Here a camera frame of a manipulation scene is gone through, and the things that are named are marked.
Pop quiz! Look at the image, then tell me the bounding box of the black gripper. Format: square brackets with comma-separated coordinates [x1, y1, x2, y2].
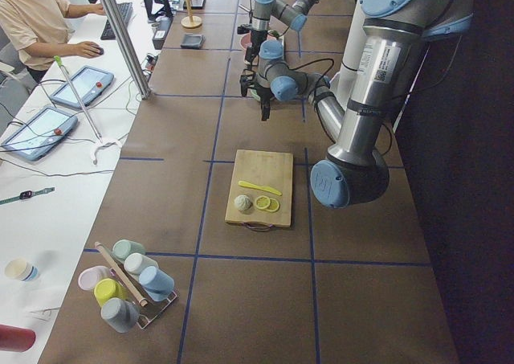
[237, 23, 267, 63]
[239, 69, 272, 121]

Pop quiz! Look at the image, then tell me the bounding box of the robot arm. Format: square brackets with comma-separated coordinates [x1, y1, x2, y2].
[240, 0, 474, 208]
[237, 0, 320, 68]

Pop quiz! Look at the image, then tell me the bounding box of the pink bowl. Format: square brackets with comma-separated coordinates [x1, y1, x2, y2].
[239, 33, 252, 51]

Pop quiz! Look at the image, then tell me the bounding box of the bamboo cutting board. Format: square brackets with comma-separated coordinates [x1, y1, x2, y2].
[225, 149, 293, 227]

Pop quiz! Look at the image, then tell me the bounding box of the grey folded cloth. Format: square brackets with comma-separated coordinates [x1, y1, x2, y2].
[181, 33, 205, 50]

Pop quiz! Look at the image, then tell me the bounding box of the wooden mug tree stand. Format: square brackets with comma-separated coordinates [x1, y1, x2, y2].
[181, 0, 202, 30]

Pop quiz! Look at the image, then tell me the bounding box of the black framed tray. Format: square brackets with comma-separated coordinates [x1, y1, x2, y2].
[190, 0, 206, 10]

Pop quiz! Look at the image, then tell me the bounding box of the yellow plastic knife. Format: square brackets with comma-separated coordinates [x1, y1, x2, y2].
[238, 180, 283, 196]

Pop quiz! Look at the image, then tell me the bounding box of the black box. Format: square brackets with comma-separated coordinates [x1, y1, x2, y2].
[151, 17, 173, 50]

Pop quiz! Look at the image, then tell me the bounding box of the lemon slice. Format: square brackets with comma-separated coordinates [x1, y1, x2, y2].
[265, 198, 280, 213]
[254, 195, 271, 211]

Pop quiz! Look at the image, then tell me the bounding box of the white steamed bun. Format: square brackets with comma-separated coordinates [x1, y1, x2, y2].
[234, 194, 253, 212]

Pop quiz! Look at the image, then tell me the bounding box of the black keyboard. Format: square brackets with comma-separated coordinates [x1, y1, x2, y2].
[100, 1, 134, 41]

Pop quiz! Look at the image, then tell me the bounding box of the long reacher stick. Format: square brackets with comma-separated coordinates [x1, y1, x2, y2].
[54, 55, 122, 165]

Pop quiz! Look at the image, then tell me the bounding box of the far teach pendant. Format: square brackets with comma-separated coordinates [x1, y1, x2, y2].
[49, 66, 114, 109]

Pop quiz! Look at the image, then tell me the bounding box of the teach pendant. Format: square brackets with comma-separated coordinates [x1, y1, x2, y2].
[49, 66, 114, 109]
[1, 105, 78, 162]

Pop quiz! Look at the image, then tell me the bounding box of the seated person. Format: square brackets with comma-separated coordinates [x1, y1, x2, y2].
[1, 0, 104, 82]

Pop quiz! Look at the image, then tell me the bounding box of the near teach pendant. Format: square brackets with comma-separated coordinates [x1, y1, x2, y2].
[1, 105, 78, 162]

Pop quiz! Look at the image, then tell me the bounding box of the cup rack with cups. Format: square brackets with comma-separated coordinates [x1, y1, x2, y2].
[77, 239, 178, 333]

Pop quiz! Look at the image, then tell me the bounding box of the smartwatch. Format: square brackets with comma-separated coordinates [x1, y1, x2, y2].
[0, 187, 55, 205]

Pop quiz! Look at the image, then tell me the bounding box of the paper cup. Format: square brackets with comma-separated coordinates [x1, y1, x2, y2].
[4, 258, 39, 282]

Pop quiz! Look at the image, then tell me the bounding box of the red cylinder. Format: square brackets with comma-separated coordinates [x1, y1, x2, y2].
[0, 325, 36, 352]

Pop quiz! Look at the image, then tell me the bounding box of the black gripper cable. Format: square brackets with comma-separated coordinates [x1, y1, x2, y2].
[284, 57, 335, 122]

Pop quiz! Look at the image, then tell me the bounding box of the metal frame post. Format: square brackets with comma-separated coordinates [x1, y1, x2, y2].
[100, 0, 151, 100]

